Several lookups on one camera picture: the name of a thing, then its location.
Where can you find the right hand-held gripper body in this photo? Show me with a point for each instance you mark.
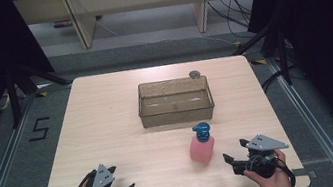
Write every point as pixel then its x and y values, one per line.
pixel 262 150

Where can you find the pink bottle with blue pump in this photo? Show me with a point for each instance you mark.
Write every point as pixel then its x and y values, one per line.
pixel 202 146

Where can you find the clear brown plastic box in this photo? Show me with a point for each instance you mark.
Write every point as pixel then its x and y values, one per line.
pixel 175 102

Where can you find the person's right hand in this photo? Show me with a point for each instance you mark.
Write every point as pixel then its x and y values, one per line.
pixel 275 184

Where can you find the yellow black tape marker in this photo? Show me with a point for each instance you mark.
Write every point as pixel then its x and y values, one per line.
pixel 41 94
pixel 258 62

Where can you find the small round dark disc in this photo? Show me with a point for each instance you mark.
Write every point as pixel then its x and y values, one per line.
pixel 195 74

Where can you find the black metal stand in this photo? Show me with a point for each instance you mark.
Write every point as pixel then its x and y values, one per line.
pixel 14 97
pixel 281 51

